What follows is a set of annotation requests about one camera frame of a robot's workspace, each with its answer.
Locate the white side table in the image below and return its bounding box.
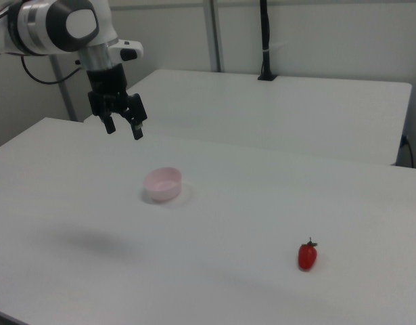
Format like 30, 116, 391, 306
82, 69, 413, 167

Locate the grey metal frame post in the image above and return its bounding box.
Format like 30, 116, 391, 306
203, 0, 225, 72
50, 56, 76, 122

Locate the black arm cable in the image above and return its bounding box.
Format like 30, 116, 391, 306
20, 56, 84, 85

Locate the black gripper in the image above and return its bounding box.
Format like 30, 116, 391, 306
87, 64, 148, 141

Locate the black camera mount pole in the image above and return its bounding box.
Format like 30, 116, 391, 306
257, 0, 279, 81

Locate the pink plastic bowl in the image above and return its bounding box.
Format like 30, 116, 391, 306
142, 166, 183, 203

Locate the red strawberry with green leaves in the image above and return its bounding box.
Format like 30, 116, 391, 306
297, 236, 319, 272

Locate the black power cable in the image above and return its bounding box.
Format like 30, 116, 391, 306
399, 135, 415, 167

